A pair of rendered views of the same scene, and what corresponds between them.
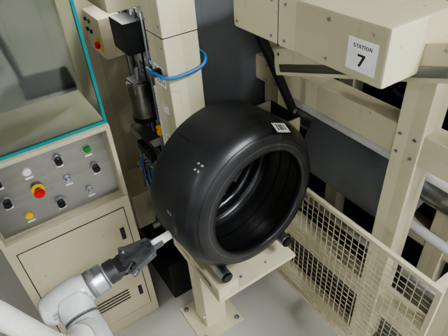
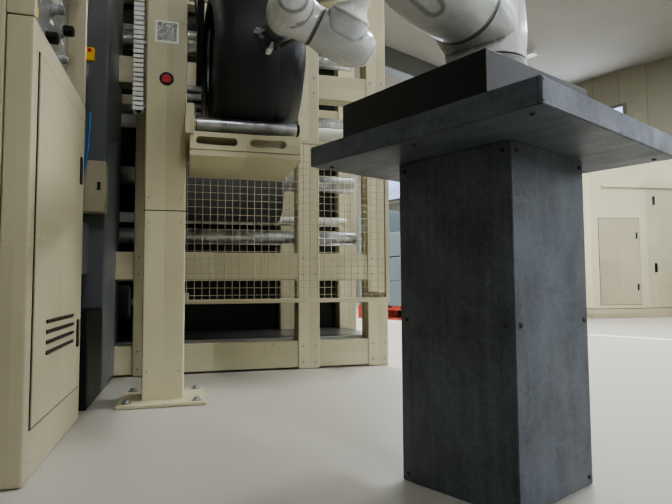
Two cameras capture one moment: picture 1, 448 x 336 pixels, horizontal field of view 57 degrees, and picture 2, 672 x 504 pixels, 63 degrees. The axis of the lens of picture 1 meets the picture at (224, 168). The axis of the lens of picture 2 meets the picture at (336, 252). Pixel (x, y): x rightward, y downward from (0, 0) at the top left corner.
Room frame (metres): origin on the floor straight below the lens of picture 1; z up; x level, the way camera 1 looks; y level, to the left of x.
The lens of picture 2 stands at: (0.28, 1.74, 0.37)
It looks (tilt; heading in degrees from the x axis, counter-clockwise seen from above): 4 degrees up; 286
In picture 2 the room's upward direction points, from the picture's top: straight up
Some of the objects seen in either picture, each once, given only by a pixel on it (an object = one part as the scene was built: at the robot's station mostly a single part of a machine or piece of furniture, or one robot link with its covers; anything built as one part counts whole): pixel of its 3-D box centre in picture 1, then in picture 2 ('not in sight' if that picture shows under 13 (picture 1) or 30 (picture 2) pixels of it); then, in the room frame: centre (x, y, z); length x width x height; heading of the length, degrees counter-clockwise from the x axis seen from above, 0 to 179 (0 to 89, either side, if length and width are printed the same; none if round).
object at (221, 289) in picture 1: (203, 258); (245, 146); (1.06, 0.11, 0.83); 0.36 x 0.09 x 0.06; 31
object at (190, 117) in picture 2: not in sight; (190, 134); (1.28, 0.08, 0.90); 0.40 x 0.03 x 0.10; 121
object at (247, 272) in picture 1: (233, 248); (241, 166); (1.13, -0.01, 0.80); 0.37 x 0.36 x 0.02; 121
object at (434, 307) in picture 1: (327, 269); (288, 220); (1.11, -0.41, 0.65); 0.90 x 0.02 x 0.70; 31
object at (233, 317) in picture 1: (211, 313); (163, 395); (1.34, 0.14, 0.01); 0.27 x 0.27 x 0.02; 31
